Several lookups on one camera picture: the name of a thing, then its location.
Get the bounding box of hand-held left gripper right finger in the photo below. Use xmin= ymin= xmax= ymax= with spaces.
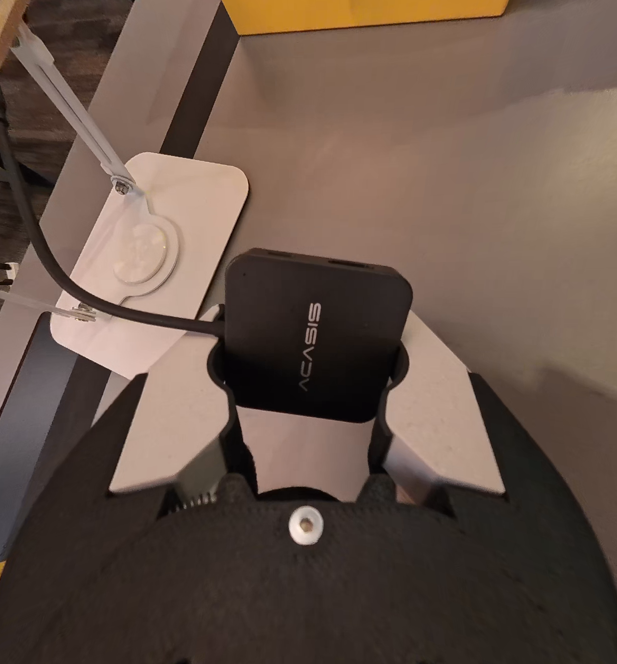
xmin=377 ymin=310 xmax=507 ymax=505

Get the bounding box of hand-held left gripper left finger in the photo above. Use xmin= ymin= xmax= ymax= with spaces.
xmin=109 ymin=304 xmax=239 ymax=498

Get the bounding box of yellow plastic bin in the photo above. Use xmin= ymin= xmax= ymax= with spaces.
xmin=220 ymin=0 xmax=511 ymax=36

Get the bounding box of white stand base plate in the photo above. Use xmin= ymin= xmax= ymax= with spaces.
xmin=0 ymin=21 xmax=250 ymax=379

